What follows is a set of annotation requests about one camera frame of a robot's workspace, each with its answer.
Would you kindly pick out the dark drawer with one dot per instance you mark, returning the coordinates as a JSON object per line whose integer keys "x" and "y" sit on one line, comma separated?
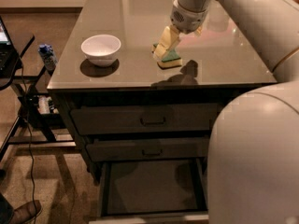
{"x": 148, "y": 149}
{"x": 144, "y": 118}

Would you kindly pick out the black laptop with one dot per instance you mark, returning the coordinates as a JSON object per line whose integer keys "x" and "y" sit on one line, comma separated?
{"x": 7, "y": 50}

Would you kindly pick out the black side desk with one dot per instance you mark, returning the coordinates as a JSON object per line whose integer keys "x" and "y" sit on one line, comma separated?
{"x": 27, "y": 93}

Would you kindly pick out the brown leather shoe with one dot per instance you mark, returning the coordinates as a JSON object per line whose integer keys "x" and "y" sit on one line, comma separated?
{"x": 26, "y": 212}

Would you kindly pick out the dark cabinet frame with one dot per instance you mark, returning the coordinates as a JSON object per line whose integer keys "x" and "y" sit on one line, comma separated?
{"x": 70, "y": 99}

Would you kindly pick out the open bottom left drawer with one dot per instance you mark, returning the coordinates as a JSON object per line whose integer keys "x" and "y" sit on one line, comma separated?
{"x": 152, "y": 192}

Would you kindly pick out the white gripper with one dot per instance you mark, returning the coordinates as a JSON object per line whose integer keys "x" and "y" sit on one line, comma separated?
{"x": 188, "y": 20}

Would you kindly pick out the white ceramic bowl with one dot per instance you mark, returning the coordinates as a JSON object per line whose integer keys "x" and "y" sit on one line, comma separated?
{"x": 101, "y": 50}

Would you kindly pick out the top left dark drawer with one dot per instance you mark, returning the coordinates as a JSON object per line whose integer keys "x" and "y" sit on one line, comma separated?
{"x": 144, "y": 118}

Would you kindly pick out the middle left dark drawer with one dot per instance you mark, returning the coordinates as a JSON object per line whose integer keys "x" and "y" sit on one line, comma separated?
{"x": 148, "y": 149}

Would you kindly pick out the green and yellow sponge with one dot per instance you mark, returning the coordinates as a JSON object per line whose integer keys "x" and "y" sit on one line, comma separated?
{"x": 165, "y": 58}

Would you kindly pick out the blue-capped plastic bottle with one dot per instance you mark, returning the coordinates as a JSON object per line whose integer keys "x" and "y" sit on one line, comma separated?
{"x": 48, "y": 56}

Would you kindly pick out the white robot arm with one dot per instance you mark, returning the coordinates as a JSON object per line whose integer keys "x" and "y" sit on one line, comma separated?
{"x": 253, "y": 156}

